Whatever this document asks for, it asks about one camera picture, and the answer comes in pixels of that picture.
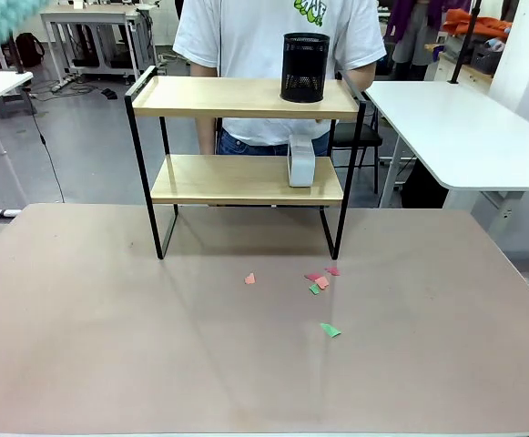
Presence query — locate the person in white t-shirt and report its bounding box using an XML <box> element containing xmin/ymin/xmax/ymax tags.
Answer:
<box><xmin>171</xmin><ymin>0</ymin><xmax>388</xmax><ymax>158</ymax></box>

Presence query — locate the person's right forearm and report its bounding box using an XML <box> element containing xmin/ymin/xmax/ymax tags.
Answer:
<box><xmin>189</xmin><ymin>60</ymin><xmax>220</xmax><ymax>157</ymax></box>

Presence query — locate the black clamp pole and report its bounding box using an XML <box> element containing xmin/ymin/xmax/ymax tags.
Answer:
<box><xmin>447</xmin><ymin>0</ymin><xmax>483</xmax><ymax>86</ymax></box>

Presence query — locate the black backpack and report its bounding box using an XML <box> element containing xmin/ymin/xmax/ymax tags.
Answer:
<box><xmin>15</xmin><ymin>32</ymin><xmax>46</xmax><ymax>69</ymax></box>

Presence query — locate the background person in purple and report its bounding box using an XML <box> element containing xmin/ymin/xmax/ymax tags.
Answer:
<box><xmin>383</xmin><ymin>0</ymin><xmax>448</xmax><ymax>82</ymax></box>

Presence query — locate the orange cloth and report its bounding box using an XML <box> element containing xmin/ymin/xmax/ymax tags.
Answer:
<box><xmin>442</xmin><ymin>9</ymin><xmax>512</xmax><ymax>38</ymax></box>

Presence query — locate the large white side table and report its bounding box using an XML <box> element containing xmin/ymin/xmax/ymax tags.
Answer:
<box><xmin>363</xmin><ymin>80</ymin><xmax>529</xmax><ymax>238</ymax></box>

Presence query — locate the white background desk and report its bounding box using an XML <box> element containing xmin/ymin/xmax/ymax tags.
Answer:
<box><xmin>40</xmin><ymin>3</ymin><xmax>158</xmax><ymax>82</ymax></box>

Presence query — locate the black mesh pen cup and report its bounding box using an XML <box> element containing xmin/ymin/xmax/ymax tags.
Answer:
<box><xmin>280</xmin><ymin>32</ymin><xmax>331</xmax><ymax>105</ymax></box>

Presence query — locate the dark storage basket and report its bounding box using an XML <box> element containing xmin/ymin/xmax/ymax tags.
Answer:
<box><xmin>470</xmin><ymin>38</ymin><xmax>505</xmax><ymax>76</ymax></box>

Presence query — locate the white grey box device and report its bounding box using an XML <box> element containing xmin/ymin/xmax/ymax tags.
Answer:
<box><xmin>287</xmin><ymin>133</ymin><xmax>317</xmax><ymax>188</ymax></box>

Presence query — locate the person's left forearm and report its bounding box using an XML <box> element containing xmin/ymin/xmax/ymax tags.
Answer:
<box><xmin>336</xmin><ymin>57</ymin><xmax>379</xmax><ymax>92</ymax></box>

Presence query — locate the wooden shelf with black frame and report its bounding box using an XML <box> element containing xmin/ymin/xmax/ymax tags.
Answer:
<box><xmin>124</xmin><ymin>65</ymin><xmax>368</xmax><ymax>261</ymax></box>

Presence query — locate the black floor cable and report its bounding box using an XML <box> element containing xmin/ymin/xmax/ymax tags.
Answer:
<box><xmin>20</xmin><ymin>88</ymin><xmax>66</xmax><ymax>204</ymax></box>

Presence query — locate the black folding chair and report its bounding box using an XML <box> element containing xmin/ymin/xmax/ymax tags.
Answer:
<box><xmin>331</xmin><ymin>108</ymin><xmax>384</xmax><ymax>195</ymax></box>

